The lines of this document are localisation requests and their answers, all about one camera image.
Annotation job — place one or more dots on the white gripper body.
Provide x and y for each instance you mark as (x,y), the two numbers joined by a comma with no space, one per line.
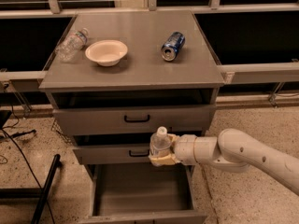
(184,149)

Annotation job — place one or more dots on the clear water bottle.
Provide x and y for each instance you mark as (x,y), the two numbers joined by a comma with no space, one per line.
(160,143)

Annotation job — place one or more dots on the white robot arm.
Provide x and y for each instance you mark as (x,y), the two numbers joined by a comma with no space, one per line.
(231,151)

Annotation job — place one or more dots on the grey middle drawer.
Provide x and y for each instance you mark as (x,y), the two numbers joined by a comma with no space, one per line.
(114,154)

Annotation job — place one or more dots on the grey drawer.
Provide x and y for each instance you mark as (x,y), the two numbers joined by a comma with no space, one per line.
(114,154)
(116,120)
(140,193)

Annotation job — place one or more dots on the grey bottom drawer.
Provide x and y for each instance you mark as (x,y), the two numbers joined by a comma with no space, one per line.
(140,193)

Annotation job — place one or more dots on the grey top drawer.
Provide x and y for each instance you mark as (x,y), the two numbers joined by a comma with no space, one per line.
(116,120)

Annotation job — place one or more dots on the grey drawer cabinet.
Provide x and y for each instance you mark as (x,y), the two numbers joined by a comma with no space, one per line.
(142,78)

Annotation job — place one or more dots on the crushed clear plastic bottle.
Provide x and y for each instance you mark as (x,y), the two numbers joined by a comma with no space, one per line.
(68,49)

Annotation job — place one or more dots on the blue soda can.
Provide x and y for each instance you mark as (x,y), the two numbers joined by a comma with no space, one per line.
(172,46)

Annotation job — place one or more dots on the white paper bowl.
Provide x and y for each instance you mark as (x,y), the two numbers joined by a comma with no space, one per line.
(106,52)

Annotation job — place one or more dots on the black metal stand leg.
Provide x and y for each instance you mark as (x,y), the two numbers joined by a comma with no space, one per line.
(35,193)

